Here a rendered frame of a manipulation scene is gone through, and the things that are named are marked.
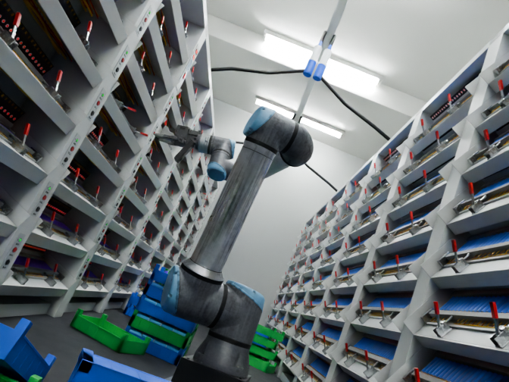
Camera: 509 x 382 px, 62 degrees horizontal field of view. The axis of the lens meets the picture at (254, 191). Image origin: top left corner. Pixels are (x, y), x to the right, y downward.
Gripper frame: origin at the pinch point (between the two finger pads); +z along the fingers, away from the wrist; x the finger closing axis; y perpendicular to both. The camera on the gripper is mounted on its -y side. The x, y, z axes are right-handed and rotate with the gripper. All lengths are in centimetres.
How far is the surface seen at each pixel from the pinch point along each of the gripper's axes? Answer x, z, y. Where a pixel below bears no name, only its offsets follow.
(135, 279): -158, 25, -64
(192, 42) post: -18, 0, 64
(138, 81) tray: 23.7, 8.0, 14.5
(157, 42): 26.3, 4.3, 33.0
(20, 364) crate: 93, -9, -86
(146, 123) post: -17.8, 11.4, 12.2
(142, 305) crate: -30, -8, -76
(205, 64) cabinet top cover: -56, -3, 75
